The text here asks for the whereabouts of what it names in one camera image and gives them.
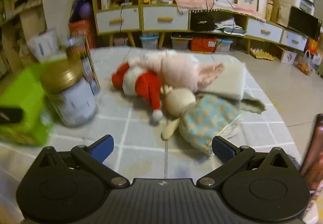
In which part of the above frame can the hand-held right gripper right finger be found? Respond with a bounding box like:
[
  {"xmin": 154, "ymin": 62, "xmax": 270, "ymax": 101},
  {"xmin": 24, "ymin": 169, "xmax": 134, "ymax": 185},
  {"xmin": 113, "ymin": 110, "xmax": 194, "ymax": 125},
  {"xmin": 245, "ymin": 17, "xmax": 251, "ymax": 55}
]
[{"xmin": 196, "ymin": 135, "xmax": 293, "ymax": 188}]

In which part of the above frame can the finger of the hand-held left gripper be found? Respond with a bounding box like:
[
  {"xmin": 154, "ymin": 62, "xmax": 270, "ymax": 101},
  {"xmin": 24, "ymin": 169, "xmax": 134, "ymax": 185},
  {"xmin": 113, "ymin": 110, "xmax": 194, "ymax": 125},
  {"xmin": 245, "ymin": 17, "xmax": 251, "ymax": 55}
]
[{"xmin": 0, "ymin": 107, "xmax": 24, "ymax": 124}]

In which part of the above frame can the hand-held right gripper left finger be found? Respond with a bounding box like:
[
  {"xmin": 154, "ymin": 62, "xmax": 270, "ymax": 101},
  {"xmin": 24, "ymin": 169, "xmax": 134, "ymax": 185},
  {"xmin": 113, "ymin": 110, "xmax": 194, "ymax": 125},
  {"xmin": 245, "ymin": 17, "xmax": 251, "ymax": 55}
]
[{"xmin": 35, "ymin": 135, "xmax": 130, "ymax": 188}]

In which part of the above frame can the bunny doll blue dress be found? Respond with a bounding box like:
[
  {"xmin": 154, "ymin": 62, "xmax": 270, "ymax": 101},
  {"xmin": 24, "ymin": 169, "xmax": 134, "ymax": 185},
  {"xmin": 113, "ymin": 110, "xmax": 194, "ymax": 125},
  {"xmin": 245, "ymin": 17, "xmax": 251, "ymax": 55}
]
[{"xmin": 161, "ymin": 88, "xmax": 244, "ymax": 157}]

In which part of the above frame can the green plastic tray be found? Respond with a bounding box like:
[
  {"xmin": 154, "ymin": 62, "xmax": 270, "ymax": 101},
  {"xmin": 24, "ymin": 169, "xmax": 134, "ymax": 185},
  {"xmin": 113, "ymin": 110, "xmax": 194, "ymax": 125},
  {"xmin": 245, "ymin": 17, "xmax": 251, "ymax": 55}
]
[{"xmin": 0, "ymin": 65, "xmax": 55, "ymax": 146}]

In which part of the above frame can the red santa plush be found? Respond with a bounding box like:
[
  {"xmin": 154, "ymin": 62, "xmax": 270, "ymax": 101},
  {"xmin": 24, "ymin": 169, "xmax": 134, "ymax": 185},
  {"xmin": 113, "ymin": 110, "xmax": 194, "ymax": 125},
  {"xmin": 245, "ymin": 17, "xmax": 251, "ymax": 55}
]
[{"xmin": 111, "ymin": 61, "xmax": 164, "ymax": 126}]

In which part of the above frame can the pink plush rabbit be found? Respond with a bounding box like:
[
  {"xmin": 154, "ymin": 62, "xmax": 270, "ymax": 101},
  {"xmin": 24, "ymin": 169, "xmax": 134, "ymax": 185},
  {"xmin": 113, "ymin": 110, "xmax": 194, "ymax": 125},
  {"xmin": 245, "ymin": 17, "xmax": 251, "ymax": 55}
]
[{"xmin": 127, "ymin": 50, "xmax": 225, "ymax": 93}]

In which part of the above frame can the grey checked mat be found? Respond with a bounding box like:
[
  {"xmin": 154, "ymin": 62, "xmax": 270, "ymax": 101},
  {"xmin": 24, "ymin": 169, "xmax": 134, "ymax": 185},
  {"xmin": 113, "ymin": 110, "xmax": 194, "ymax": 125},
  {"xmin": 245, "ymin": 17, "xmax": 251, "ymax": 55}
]
[{"xmin": 0, "ymin": 46, "xmax": 302, "ymax": 214}]

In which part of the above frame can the gold lid jar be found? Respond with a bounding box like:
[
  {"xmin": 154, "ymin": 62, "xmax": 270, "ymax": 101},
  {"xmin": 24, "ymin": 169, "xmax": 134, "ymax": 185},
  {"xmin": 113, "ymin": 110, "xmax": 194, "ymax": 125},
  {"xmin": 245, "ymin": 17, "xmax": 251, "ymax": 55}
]
[{"xmin": 40, "ymin": 61, "xmax": 98, "ymax": 128}]

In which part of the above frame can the white printed bag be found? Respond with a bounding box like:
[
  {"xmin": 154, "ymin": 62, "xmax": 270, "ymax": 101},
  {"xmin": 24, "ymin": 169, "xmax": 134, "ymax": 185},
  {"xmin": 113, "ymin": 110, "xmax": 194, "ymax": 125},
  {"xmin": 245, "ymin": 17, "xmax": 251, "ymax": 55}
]
[{"xmin": 26, "ymin": 28, "xmax": 60, "ymax": 63}]

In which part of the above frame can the tall metal can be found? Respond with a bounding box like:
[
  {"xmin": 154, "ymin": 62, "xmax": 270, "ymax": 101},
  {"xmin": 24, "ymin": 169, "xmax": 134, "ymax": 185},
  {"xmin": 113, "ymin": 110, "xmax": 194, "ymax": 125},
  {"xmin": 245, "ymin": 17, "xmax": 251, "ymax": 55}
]
[{"xmin": 66, "ymin": 37, "xmax": 101, "ymax": 96}]

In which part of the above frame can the wooden shelving unit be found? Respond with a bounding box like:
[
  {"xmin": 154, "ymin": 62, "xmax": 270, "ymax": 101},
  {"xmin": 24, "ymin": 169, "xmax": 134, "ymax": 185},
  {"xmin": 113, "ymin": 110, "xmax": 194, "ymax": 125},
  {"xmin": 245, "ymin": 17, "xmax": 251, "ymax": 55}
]
[{"xmin": 0, "ymin": 0, "xmax": 47, "ymax": 81}]

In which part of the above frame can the small clear storage box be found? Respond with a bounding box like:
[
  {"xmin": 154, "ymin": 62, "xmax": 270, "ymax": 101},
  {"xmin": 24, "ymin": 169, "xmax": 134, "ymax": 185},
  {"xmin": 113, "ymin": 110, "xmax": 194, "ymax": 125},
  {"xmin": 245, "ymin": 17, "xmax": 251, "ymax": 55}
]
[{"xmin": 216, "ymin": 39, "xmax": 233, "ymax": 53}]

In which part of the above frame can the stack of egg trays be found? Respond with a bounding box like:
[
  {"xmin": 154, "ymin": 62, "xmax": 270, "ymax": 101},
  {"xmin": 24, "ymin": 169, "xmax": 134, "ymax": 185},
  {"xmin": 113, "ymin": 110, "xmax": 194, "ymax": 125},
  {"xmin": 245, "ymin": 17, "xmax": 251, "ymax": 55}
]
[{"xmin": 250, "ymin": 46, "xmax": 275, "ymax": 60}]

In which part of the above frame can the orange box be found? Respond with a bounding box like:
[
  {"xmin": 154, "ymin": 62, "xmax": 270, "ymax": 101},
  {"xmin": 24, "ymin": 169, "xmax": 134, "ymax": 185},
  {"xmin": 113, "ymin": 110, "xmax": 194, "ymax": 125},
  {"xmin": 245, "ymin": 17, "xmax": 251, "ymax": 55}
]
[{"xmin": 190, "ymin": 38, "xmax": 217, "ymax": 53}]

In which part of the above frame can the red printed bucket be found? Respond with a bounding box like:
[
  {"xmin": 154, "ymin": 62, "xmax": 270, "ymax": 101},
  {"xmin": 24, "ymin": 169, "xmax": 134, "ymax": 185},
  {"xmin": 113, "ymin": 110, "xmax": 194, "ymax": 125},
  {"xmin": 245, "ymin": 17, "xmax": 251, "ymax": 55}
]
[{"xmin": 68, "ymin": 19, "xmax": 94, "ymax": 49}]

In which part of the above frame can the pink storage box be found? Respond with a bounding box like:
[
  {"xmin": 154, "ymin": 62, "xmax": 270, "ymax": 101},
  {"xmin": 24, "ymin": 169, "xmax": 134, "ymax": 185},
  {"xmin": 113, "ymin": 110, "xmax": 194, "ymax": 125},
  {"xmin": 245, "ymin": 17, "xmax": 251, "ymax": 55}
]
[{"xmin": 113, "ymin": 36, "xmax": 129, "ymax": 47}]

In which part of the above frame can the white cardboard box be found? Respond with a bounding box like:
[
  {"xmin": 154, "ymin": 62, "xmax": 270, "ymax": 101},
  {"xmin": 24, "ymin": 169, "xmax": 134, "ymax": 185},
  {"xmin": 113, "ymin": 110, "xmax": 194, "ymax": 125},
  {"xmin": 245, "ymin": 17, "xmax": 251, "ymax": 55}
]
[{"xmin": 276, "ymin": 46, "xmax": 298, "ymax": 64}]

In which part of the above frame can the blue lid storage box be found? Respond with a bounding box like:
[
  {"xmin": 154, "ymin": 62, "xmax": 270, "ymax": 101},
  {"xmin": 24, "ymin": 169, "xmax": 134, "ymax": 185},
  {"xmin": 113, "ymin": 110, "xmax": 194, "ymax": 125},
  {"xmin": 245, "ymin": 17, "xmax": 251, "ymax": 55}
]
[{"xmin": 140, "ymin": 34, "xmax": 160, "ymax": 50}]

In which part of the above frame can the grey storage box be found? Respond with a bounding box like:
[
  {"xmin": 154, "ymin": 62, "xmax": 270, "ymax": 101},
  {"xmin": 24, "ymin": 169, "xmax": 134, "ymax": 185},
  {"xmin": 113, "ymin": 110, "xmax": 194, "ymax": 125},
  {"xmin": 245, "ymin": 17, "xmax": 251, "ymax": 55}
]
[{"xmin": 171, "ymin": 33, "xmax": 193, "ymax": 50}]

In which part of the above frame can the bag of oranges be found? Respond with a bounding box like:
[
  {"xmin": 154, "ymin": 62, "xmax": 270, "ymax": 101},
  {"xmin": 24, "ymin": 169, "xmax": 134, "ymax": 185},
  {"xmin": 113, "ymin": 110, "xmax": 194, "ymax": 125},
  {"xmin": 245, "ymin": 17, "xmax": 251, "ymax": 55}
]
[{"xmin": 294, "ymin": 50, "xmax": 316, "ymax": 76}]

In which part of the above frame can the pile of white papers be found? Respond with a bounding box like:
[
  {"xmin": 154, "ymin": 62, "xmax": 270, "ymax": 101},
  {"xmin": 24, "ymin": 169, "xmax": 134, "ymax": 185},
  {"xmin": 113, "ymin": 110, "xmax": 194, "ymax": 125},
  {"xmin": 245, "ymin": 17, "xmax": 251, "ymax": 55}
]
[{"xmin": 216, "ymin": 19, "xmax": 246, "ymax": 36}]

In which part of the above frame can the long low wooden cabinet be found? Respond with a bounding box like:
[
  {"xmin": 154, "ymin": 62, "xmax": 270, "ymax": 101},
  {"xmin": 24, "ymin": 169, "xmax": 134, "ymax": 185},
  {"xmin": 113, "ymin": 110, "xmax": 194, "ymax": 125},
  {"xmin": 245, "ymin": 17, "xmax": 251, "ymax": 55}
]
[{"xmin": 189, "ymin": 8, "xmax": 309, "ymax": 57}]

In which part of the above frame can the black bag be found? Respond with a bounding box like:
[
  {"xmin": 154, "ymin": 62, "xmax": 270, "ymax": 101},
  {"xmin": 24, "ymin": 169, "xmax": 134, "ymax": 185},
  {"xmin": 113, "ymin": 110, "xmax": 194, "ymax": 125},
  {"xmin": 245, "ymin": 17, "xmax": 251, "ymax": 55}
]
[{"xmin": 190, "ymin": 11, "xmax": 215, "ymax": 32}]

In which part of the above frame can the red paper bag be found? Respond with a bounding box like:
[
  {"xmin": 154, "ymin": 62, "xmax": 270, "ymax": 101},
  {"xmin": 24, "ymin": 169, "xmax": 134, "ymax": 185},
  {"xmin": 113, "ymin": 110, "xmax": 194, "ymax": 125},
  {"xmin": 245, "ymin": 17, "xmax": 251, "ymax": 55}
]
[{"xmin": 305, "ymin": 38, "xmax": 319, "ymax": 53}]

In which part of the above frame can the wooden drawer cabinet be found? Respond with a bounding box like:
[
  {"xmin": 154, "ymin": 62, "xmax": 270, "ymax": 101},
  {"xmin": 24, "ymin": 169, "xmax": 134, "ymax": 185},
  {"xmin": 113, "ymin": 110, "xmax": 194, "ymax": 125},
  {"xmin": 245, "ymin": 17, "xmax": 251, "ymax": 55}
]
[{"xmin": 141, "ymin": 3, "xmax": 190, "ymax": 49}]

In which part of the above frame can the beige box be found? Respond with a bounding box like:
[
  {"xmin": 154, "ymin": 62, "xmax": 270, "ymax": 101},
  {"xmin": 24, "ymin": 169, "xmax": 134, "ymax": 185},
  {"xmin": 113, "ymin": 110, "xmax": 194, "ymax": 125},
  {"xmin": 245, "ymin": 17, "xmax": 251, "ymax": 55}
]
[{"xmin": 271, "ymin": 0, "xmax": 292, "ymax": 25}]

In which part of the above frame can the black microwave oven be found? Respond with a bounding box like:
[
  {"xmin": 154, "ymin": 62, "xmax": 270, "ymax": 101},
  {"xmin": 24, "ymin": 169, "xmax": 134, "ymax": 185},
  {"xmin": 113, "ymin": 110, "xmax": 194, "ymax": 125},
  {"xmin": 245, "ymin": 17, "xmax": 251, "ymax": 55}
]
[{"xmin": 288, "ymin": 6, "xmax": 321, "ymax": 41}]

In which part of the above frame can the pink cloth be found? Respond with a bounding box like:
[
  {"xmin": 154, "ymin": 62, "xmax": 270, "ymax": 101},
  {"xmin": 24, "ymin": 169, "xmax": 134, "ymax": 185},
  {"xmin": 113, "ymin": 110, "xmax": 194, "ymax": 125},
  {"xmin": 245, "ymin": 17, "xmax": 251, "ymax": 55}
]
[{"xmin": 172, "ymin": 0, "xmax": 265, "ymax": 21}]

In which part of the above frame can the white printer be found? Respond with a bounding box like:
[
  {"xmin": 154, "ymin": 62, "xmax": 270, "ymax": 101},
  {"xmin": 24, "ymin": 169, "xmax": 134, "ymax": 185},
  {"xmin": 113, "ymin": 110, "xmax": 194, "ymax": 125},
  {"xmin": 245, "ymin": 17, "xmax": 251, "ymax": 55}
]
[{"xmin": 279, "ymin": 0, "xmax": 315, "ymax": 13}]

